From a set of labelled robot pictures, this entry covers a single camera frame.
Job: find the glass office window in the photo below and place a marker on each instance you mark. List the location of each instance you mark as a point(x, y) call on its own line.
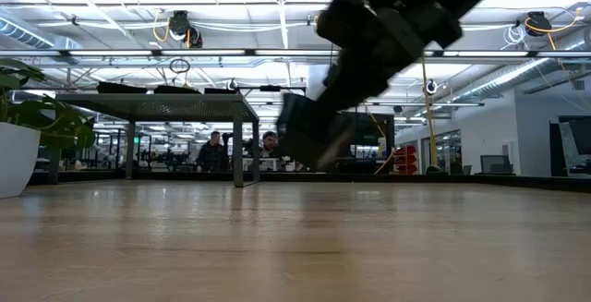
point(450, 147)

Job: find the grey perforated metal shelf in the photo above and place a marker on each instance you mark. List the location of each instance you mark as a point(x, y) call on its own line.
point(184, 108)

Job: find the ceiling light strip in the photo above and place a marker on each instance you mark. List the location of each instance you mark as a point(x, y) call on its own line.
point(452, 104)

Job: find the green plant in white pot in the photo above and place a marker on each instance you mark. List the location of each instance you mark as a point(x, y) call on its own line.
point(18, 159)

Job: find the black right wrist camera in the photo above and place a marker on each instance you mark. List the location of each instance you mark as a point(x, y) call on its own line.
point(344, 22)

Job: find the black camera box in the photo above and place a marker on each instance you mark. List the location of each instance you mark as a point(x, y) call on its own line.
point(270, 88)

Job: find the grey spiral ceiling duct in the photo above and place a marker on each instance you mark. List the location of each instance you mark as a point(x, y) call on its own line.
point(508, 78)

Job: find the black monitor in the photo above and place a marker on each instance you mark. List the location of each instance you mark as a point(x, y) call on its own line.
point(376, 129)

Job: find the person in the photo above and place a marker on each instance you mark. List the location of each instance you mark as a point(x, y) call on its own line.
point(270, 145)
point(212, 154)

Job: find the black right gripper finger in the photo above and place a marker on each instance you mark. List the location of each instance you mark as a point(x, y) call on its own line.
point(355, 87)

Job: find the red storage bins rack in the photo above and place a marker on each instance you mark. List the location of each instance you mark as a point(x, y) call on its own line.
point(406, 159)

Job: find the grey ceiling air duct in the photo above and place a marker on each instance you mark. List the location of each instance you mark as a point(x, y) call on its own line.
point(23, 34)

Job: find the white building column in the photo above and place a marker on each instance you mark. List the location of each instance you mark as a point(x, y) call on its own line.
point(316, 80)

